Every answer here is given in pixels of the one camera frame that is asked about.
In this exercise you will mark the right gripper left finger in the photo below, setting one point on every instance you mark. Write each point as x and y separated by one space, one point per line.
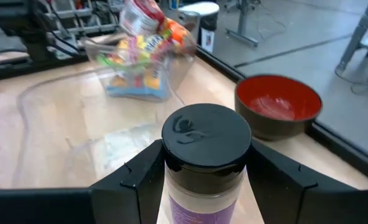
131 199

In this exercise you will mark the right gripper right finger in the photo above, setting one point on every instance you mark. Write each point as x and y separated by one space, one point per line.
289 202

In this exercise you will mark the purple label spice bottle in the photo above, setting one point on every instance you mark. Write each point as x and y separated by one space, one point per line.
205 137

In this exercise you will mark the yellow ramen packet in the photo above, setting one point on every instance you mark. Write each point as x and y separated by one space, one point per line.
140 87

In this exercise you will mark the green red ramen packet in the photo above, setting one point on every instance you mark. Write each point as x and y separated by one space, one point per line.
134 49

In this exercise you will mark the orange ramen packet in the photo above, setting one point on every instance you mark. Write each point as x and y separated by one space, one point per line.
177 32

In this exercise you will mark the roast beef ramen packet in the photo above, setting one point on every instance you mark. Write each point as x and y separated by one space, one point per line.
140 18

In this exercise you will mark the clear plastic bin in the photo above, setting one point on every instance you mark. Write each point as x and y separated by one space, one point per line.
78 124
184 71

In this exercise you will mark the red black bowl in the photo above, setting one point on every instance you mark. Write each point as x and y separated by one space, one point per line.
277 96

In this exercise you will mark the grey metal stand base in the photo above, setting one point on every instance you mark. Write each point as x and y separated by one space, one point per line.
242 18

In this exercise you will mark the white trash can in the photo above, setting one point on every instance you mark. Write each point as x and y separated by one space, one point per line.
199 7

